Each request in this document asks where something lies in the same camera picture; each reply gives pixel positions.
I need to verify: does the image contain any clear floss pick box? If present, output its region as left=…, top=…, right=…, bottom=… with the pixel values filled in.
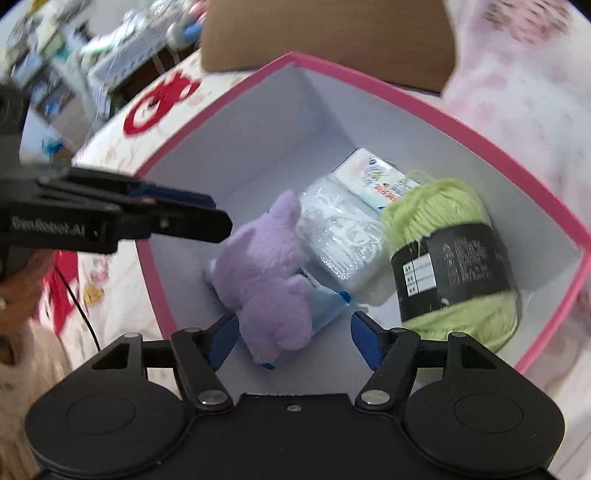
left=295, top=173, right=393, bottom=308

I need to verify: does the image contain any black cable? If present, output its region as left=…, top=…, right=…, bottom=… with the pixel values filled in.
left=54, top=265, right=101, bottom=352

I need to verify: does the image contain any person's left forearm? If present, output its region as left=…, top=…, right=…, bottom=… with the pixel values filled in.
left=0, top=318, right=77, bottom=480

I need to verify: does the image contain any pink cardboard box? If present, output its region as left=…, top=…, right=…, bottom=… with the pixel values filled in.
left=134, top=52, right=591, bottom=376

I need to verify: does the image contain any purple plush toy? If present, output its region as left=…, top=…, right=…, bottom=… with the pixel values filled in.
left=205, top=190, right=319, bottom=365

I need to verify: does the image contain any blue wet wipes packet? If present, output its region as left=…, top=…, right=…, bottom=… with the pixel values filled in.
left=261, top=267, right=357, bottom=371

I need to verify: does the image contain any green yarn ball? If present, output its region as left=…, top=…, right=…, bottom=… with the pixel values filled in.
left=381, top=171, right=522, bottom=354

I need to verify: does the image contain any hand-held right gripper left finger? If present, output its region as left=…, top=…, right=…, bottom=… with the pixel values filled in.
left=88, top=313, right=242, bottom=413

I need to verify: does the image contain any cluttered shelf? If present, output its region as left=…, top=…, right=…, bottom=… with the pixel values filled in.
left=0, top=0, right=208, bottom=155

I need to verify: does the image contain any person's left hand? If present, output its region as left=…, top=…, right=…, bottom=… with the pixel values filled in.
left=0, top=251, right=57, bottom=339

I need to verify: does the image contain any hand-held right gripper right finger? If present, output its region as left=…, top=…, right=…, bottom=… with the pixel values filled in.
left=350, top=311, right=502, bottom=411

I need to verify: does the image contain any brown pillow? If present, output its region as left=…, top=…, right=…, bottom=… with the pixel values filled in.
left=201, top=0, right=455, bottom=95

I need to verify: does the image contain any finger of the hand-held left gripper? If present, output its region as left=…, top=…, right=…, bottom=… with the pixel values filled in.
left=124, top=179, right=216, bottom=209
left=117, top=202, right=234, bottom=245

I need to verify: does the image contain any pink checked pillow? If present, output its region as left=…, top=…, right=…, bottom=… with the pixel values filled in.
left=438, top=0, right=591, bottom=232

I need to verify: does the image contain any white tissue packet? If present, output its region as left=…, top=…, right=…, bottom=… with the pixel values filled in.
left=332, top=148, right=419, bottom=214

